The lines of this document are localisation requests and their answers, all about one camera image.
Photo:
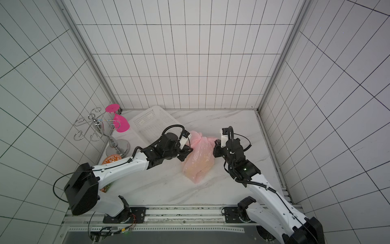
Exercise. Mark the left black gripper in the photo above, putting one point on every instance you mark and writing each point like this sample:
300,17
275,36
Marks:
184,153

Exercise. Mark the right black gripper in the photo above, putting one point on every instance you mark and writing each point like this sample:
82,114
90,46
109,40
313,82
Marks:
219,149

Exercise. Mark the white perforated plastic basket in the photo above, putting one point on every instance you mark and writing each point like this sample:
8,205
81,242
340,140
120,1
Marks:
149,125

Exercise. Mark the pink plastic bag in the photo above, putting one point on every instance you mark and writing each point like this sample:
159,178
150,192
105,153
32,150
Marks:
200,161

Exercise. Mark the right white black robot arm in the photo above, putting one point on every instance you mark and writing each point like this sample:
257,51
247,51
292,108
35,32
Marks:
266,206

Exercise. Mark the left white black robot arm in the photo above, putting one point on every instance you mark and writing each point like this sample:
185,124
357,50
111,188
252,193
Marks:
84,189

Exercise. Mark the chrome hook stand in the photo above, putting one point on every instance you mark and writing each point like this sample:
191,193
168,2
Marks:
95,128

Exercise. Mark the orange patterned round container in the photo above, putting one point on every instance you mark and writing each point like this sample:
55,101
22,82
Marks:
111,159

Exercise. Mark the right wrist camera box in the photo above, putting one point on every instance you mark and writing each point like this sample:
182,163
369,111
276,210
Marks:
226,135

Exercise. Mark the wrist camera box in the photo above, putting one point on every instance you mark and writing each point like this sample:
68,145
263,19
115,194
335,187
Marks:
226,135
184,138

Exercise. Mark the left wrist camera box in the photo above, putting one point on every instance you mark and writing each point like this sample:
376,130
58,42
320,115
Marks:
184,138

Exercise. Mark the aluminium mounting rail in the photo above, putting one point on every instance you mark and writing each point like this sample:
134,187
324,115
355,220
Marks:
183,218

